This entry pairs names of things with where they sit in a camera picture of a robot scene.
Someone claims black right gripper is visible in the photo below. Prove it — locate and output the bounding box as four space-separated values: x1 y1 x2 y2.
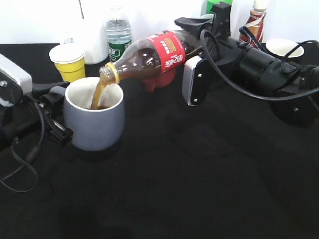
174 1 246 72

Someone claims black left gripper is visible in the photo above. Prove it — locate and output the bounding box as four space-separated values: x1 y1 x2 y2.
0 81 73 151

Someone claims grey ceramic mug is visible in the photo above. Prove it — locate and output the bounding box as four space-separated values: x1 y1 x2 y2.
49 77 125 151

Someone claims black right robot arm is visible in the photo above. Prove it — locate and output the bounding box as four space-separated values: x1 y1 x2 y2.
175 2 319 127

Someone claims green sprite bottle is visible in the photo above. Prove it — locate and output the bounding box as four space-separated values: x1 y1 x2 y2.
206 0 233 14

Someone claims yellow paper cup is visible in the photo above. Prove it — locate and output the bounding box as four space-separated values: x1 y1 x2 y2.
49 43 86 82

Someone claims brown coffee drink bottle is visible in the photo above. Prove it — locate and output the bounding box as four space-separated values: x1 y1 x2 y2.
239 0 269 51

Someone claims white ceramic mug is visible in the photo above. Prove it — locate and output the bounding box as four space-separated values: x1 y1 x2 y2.
59 19 108 65

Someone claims red ceramic mug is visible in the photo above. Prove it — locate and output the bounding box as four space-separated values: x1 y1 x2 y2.
141 69 176 92

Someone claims clear water bottle green label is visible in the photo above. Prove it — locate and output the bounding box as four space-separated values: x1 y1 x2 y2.
105 3 132 62

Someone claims black ceramic mug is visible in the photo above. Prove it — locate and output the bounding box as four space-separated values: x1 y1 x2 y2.
266 38 305 64

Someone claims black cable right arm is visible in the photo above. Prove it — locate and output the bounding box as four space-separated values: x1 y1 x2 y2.
200 26 319 112

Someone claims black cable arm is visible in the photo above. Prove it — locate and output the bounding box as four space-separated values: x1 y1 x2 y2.
200 26 319 112
0 96 45 193

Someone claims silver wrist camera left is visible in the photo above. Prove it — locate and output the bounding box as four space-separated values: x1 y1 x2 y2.
0 54 32 107

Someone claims white black wrist camera right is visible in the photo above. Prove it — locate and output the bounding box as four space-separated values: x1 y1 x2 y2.
182 55 212 107

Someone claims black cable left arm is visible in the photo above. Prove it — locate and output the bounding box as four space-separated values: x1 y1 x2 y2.
0 96 45 193

